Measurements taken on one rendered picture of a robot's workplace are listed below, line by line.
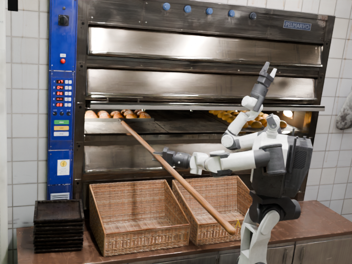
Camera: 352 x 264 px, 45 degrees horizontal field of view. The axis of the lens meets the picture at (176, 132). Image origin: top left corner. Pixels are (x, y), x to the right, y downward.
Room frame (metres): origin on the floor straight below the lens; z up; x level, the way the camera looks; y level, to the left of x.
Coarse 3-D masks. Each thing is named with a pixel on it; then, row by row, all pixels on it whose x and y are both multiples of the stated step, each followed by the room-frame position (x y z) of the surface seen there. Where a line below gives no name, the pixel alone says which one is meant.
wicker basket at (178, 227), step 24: (96, 192) 2.64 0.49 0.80; (120, 192) 2.71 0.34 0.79; (144, 192) 2.77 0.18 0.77; (168, 192) 2.77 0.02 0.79; (96, 216) 2.41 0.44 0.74; (120, 216) 2.66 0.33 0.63; (168, 216) 2.74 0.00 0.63; (96, 240) 2.38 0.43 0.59; (120, 240) 2.25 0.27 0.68; (144, 240) 2.31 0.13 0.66; (168, 240) 2.38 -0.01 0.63
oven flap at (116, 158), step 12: (168, 144) 2.92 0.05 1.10; (180, 144) 2.95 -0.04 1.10; (192, 144) 2.99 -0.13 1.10; (204, 144) 3.03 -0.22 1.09; (216, 144) 3.06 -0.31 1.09; (84, 156) 2.67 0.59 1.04; (96, 156) 2.70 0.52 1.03; (108, 156) 2.73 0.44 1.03; (120, 156) 2.76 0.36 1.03; (132, 156) 2.79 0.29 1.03; (144, 156) 2.82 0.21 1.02; (84, 168) 2.65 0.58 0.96; (96, 168) 2.67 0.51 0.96; (108, 168) 2.70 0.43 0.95; (120, 168) 2.73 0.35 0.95; (132, 168) 2.76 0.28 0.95; (144, 168) 2.78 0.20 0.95; (156, 168) 2.81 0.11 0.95; (180, 168) 2.88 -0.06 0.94
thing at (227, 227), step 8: (128, 128) 2.86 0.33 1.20; (136, 136) 2.68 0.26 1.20; (144, 144) 2.51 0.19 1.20; (152, 152) 2.36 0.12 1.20; (160, 160) 2.23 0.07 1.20; (168, 168) 2.11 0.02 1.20; (176, 176) 2.01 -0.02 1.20; (184, 184) 1.90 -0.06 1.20; (192, 192) 1.81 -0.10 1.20; (200, 200) 1.73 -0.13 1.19; (208, 208) 1.65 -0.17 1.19; (216, 216) 1.58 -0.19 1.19; (224, 224) 1.52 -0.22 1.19; (232, 232) 1.47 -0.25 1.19
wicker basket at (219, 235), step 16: (176, 192) 2.78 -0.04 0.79; (240, 192) 3.01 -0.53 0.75; (192, 208) 2.87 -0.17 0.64; (224, 208) 2.97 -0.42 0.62; (240, 208) 2.98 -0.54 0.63; (192, 224) 2.52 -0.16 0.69; (208, 224) 2.46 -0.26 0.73; (240, 224) 2.57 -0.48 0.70; (192, 240) 2.49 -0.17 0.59; (208, 240) 2.48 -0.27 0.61; (224, 240) 2.52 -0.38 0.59
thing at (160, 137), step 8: (88, 136) 2.67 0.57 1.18; (96, 136) 2.69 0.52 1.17; (104, 136) 2.71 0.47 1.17; (112, 136) 2.73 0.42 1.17; (120, 136) 2.75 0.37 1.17; (128, 136) 2.77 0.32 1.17; (144, 136) 2.81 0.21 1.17; (152, 136) 2.84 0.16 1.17; (160, 136) 2.86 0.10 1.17; (168, 136) 2.88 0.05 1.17; (176, 136) 2.91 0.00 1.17; (184, 136) 2.93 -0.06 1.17; (192, 136) 2.95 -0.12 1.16; (200, 136) 2.98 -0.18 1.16; (208, 136) 3.00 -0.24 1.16; (216, 136) 3.03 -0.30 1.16
